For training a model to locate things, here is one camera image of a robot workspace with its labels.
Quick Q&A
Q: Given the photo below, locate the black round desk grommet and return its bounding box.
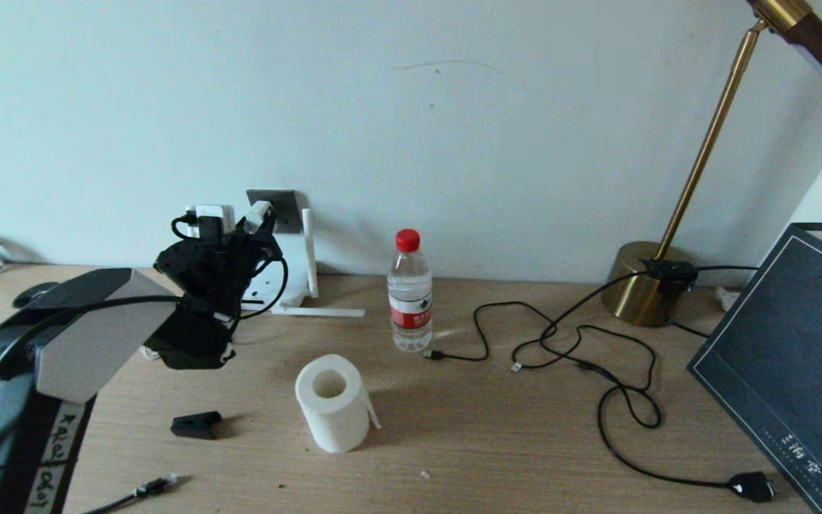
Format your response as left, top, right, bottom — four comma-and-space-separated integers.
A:
13, 282, 62, 309

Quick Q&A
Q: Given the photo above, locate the brass desk lamp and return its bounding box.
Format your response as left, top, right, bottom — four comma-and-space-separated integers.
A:
600, 0, 822, 328

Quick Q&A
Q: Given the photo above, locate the dark blue gift bag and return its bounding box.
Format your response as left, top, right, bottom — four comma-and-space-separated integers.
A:
687, 214, 822, 514

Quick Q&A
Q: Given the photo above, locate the black lamp power cord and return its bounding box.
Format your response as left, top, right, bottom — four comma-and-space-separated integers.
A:
511, 266, 776, 503

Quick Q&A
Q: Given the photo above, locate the black USB cable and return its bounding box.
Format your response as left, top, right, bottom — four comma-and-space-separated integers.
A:
424, 301, 562, 372

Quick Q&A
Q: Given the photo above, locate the clear water bottle red cap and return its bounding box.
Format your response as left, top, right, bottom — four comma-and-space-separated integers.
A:
387, 228, 434, 353

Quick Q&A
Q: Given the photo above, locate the white router with antennas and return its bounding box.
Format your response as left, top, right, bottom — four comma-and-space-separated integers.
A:
243, 207, 367, 318

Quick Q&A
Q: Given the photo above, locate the white toilet paper roll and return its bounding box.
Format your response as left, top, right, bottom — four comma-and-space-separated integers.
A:
295, 354, 382, 455

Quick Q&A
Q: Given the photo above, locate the black left wrist camera cable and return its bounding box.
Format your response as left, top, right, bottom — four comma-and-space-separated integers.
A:
0, 213, 289, 429

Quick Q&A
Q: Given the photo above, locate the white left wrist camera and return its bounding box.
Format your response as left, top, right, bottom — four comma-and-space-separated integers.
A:
184, 205, 235, 240

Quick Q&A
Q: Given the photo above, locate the black ethernet cable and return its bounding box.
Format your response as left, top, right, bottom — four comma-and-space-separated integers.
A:
83, 473, 181, 514

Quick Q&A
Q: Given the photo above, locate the grey wall socket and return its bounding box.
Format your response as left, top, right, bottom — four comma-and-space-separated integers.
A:
247, 189, 306, 235

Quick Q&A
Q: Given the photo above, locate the white power adapter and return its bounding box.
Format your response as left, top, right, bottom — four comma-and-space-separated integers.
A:
245, 201, 273, 233

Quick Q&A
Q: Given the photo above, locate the small black plastic clip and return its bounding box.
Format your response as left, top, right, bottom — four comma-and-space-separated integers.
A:
171, 410, 223, 440

